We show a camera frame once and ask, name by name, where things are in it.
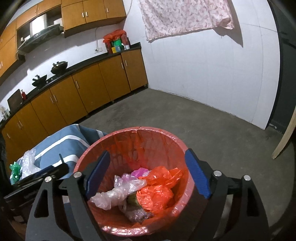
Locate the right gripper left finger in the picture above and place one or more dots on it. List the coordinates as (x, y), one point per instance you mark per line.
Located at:
(80, 187)

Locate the olive green plastic bag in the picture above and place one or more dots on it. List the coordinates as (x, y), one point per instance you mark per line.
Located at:
(132, 202)

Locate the wooden plank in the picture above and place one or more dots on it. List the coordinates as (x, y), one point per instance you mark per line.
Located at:
(286, 137)

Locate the red plastic bag front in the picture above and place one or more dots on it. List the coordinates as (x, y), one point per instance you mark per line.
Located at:
(162, 176)

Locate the black wok left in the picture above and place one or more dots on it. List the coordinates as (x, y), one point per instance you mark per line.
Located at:
(39, 81)

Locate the white plastic bag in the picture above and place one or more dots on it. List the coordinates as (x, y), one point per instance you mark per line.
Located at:
(135, 213)

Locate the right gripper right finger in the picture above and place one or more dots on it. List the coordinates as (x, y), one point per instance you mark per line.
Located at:
(213, 186)

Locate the red bag covered appliance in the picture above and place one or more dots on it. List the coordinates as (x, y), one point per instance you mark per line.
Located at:
(116, 41)

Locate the red bottle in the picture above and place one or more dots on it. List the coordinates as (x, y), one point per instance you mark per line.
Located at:
(24, 96)

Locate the upper cabinets right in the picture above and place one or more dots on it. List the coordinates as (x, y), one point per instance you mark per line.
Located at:
(79, 16)

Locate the red plastic bag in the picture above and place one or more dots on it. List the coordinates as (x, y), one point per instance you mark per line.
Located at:
(162, 176)
(154, 199)

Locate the upper cabinets left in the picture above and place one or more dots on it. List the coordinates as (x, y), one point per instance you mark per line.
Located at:
(10, 60)

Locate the range hood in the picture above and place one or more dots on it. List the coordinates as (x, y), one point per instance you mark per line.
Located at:
(38, 31)

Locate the clear jar on counter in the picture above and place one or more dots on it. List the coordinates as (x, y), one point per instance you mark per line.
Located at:
(4, 112)

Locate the pink floral hanging cloth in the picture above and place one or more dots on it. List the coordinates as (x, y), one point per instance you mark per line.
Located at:
(170, 18)

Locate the large bubble wrap sheet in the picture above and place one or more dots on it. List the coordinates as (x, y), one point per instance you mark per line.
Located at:
(27, 164)

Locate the red plastic basket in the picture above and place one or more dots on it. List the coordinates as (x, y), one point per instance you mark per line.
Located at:
(147, 184)

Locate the dark cutting board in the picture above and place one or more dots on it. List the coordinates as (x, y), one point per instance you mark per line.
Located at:
(15, 100)

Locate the magenta plastic bag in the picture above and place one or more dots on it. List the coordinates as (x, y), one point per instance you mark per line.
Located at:
(134, 175)

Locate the black lidded wok right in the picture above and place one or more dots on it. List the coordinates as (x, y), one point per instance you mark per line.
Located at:
(59, 67)

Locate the clear plastic bag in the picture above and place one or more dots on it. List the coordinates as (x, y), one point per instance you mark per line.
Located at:
(117, 196)

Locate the lower kitchen cabinets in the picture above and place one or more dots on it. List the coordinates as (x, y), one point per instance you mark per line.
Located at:
(68, 98)

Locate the blue striped tablecloth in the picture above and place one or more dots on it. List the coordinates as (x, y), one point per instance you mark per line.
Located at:
(71, 142)

